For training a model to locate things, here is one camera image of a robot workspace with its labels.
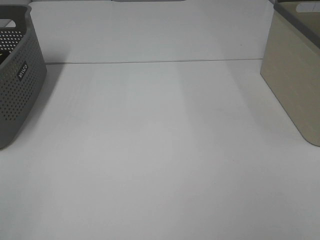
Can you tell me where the beige plastic storage bin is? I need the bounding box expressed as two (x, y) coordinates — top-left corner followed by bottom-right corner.
(260, 0), (320, 146)

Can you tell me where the grey perforated plastic basket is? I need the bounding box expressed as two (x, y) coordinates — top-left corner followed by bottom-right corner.
(0, 4), (47, 149)

